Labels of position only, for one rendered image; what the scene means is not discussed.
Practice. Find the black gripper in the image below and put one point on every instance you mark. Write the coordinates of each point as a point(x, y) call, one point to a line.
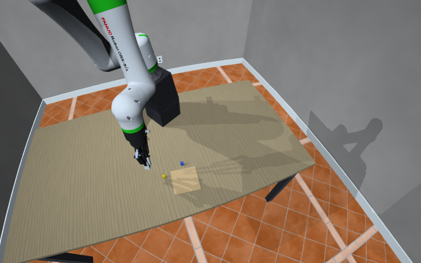
point(142, 150)

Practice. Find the beige square mat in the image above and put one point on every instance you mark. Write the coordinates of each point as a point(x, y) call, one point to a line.
point(185, 180)

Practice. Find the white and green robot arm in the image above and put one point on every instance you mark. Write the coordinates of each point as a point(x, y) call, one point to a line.
point(132, 52)

